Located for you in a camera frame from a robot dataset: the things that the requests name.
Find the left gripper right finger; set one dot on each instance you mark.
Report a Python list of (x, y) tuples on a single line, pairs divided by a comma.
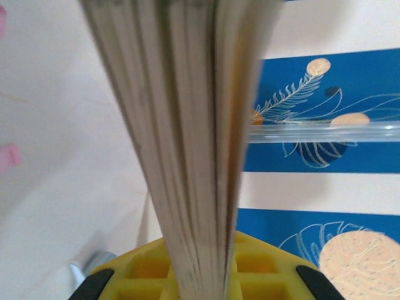
[(275, 275)]

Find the dark blue book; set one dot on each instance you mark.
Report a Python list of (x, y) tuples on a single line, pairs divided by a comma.
[(187, 125)]

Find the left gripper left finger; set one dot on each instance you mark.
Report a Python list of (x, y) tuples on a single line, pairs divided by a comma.
[(140, 275)]

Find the aluminium corner post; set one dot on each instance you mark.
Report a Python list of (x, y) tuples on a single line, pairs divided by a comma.
[(312, 132)]

